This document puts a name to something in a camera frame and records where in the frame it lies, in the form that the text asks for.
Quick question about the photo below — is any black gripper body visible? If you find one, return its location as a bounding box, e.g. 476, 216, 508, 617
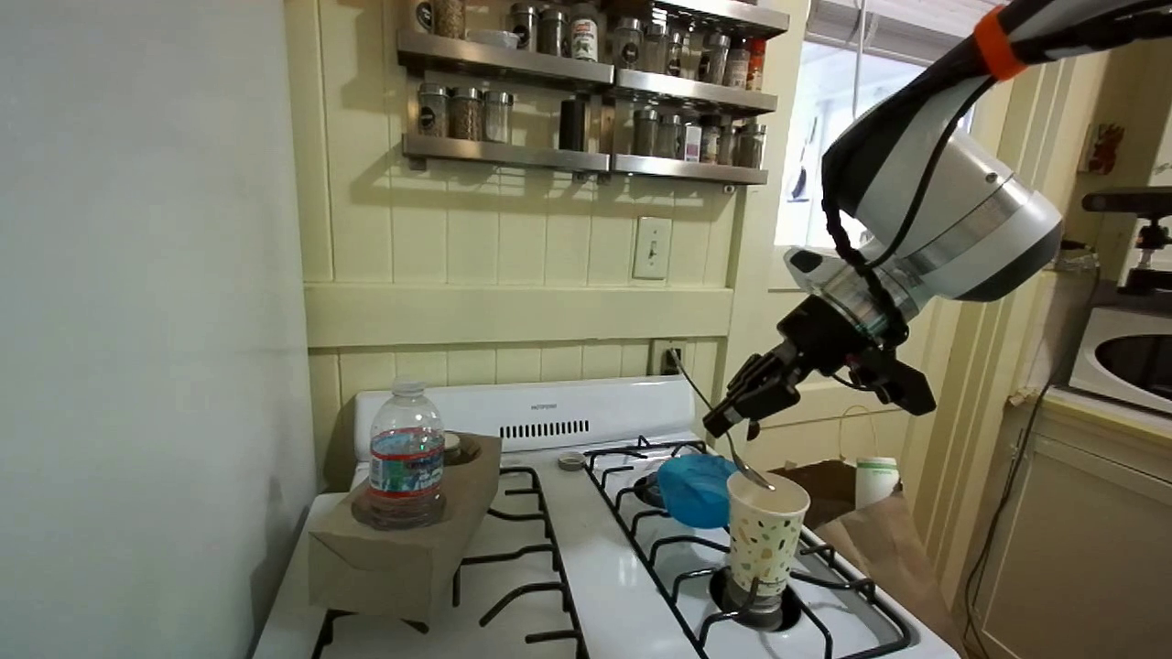
731, 296, 933, 421

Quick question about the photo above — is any silver metal spoon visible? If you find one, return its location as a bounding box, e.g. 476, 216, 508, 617
675, 362, 777, 494

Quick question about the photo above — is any dotted paper cup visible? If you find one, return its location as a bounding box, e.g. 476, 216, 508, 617
731, 471, 809, 616

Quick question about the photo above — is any blue plastic bowl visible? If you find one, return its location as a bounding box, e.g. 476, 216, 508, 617
656, 454, 733, 528

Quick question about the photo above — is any small white container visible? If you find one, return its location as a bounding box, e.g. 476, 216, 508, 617
855, 459, 903, 508

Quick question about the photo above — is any white gas stove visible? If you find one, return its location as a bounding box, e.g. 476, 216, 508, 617
253, 377, 955, 659

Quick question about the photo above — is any right black stove grate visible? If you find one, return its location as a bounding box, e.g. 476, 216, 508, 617
588, 439, 919, 659

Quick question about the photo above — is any black stove grate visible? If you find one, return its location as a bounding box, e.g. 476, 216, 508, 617
588, 439, 919, 659
313, 466, 590, 659

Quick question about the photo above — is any left black stove grate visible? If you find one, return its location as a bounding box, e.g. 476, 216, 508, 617
313, 466, 590, 659

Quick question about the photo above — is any white microwave oven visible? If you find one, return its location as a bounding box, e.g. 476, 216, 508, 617
1070, 307, 1172, 414

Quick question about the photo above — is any metal spice rack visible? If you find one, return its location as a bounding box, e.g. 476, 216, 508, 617
395, 0, 792, 188

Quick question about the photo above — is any clear plastic water bottle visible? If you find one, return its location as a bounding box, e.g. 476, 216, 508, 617
363, 384, 445, 528

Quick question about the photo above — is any brown cardboard box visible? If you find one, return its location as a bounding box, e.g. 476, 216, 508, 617
308, 434, 504, 623

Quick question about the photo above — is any black wall outlet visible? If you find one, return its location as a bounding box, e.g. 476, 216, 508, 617
662, 346, 682, 373

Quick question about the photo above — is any white light switch plate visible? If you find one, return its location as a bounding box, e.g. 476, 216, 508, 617
634, 216, 670, 282

